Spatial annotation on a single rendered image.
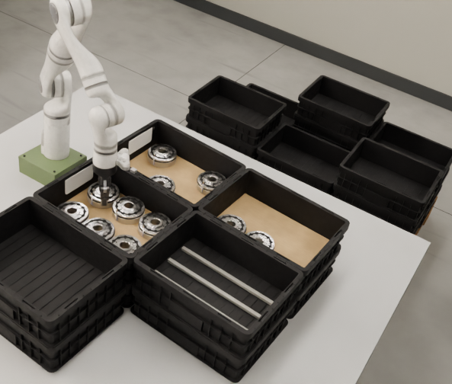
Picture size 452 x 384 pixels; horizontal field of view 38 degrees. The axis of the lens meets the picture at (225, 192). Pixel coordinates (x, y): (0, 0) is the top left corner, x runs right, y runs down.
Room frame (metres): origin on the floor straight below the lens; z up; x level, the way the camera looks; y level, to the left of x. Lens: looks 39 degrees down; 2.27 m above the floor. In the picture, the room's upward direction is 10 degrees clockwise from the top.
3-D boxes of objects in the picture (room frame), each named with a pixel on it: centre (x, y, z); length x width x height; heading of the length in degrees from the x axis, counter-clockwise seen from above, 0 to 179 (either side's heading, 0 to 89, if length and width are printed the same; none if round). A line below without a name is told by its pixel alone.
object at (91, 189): (1.62, 0.39, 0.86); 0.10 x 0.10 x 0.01
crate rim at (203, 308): (1.31, -0.02, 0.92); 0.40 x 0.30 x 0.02; 62
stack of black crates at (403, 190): (2.43, -0.71, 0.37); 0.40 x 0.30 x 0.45; 66
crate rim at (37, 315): (1.24, 0.47, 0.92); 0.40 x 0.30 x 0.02; 62
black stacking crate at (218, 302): (1.31, -0.02, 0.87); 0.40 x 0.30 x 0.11; 62
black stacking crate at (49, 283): (1.24, 0.47, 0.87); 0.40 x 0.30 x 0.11; 62
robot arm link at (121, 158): (1.60, 0.36, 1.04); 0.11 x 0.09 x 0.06; 106
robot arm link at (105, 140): (1.58, 0.39, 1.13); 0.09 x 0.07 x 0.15; 138
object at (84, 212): (1.49, 0.46, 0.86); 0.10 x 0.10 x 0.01
